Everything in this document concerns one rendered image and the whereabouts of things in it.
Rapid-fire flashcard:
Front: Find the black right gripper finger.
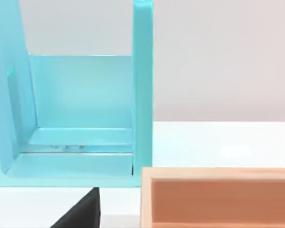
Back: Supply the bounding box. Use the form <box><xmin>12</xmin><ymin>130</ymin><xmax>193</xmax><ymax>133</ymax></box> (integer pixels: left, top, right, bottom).
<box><xmin>49</xmin><ymin>187</ymin><xmax>101</xmax><ymax>228</ymax></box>

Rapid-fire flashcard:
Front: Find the light blue rack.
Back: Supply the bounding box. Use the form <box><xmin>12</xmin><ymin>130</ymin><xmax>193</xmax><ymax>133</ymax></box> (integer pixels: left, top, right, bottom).
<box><xmin>0</xmin><ymin>0</ymin><xmax>154</xmax><ymax>189</ymax></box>

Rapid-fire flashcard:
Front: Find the shallow salmon-coloured box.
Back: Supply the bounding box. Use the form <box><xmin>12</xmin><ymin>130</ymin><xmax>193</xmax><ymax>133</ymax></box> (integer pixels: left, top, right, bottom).
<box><xmin>140</xmin><ymin>167</ymin><xmax>285</xmax><ymax>228</ymax></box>

